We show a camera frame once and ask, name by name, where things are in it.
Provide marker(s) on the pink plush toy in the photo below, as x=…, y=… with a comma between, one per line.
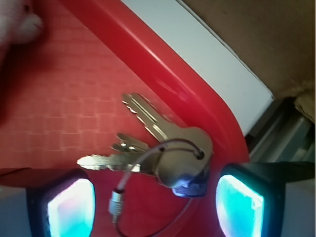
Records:
x=18, y=23

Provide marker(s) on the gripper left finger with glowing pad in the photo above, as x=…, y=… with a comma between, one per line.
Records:
x=61, y=203

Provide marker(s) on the silver keys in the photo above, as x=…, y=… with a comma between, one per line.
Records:
x=180, y=161

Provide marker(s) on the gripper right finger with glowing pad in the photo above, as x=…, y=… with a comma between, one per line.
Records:
x=267, y=199

